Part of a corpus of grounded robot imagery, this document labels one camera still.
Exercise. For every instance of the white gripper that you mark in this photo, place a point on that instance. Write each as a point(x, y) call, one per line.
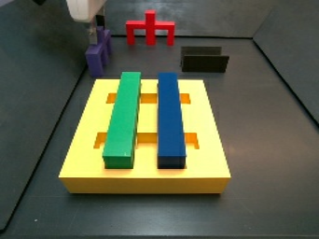
point(84, 10)

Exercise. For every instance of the purple three-legged block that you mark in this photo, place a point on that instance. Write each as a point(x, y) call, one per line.
point(98, 53)

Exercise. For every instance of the yellow slotted board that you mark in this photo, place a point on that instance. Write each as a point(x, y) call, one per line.
point(206, 173)

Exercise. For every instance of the red three-legged block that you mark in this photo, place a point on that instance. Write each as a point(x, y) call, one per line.
point(150, 25)

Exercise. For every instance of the green bar block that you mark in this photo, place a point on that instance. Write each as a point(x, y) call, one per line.
point(121, 138)

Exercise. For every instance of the blue bar block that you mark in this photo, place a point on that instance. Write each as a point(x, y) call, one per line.
point(172, 149)

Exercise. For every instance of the black angle bracket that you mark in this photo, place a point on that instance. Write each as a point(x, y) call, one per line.
point(204, 59)

